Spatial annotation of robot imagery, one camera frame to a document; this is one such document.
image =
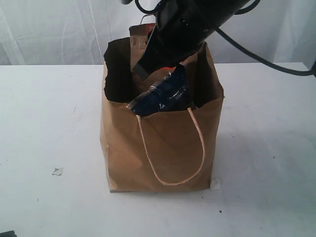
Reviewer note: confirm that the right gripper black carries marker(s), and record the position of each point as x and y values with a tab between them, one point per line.
181	27

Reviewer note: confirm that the dark noodle packet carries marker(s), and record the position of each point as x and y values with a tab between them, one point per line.
170	94

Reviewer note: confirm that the brown paper shopping bag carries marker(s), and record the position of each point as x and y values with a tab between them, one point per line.
166	151

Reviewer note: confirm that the brown pouch orange label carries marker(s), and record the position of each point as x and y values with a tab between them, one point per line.
139	35

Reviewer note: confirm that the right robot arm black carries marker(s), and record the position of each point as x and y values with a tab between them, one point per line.
229	9

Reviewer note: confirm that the small clear plastic scrap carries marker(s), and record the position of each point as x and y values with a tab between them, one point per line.
57	172

